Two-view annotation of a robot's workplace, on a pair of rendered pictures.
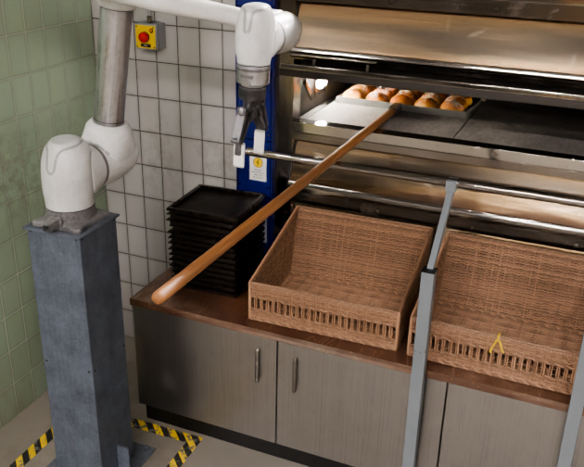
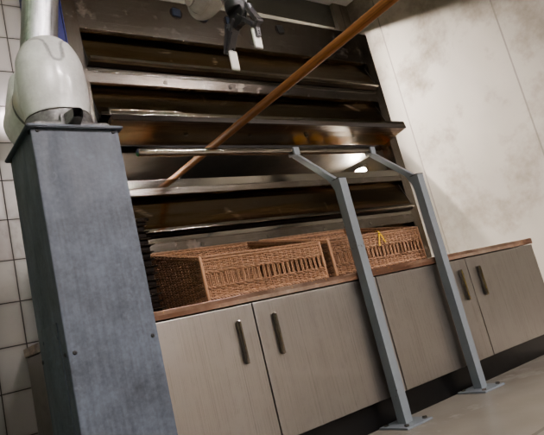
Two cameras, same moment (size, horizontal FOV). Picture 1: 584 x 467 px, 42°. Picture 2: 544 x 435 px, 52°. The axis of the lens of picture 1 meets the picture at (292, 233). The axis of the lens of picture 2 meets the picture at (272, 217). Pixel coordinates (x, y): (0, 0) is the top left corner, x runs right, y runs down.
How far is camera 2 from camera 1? 2.54 m
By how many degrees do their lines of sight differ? 68
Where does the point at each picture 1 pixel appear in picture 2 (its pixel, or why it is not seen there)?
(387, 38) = (170, 107)
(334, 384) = (310, 325)
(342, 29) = (134, 103)
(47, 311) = (72, 255)
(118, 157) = not seen: hidden behind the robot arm
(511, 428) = (418, 295)
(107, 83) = (50, 26)
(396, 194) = (213, 222)
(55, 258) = (81, 165)
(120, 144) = not seen: hidden behind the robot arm
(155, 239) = not seen: outside the picture
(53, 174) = (63, 59)
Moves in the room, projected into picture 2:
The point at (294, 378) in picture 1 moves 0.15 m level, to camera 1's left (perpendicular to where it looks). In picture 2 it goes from (281, 334) to (256, 341)
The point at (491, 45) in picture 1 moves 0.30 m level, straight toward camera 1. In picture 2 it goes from (235, 109) to (275, 81)
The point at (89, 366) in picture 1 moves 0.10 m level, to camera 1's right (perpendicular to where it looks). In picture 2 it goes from (152, 324) to (181, 319)
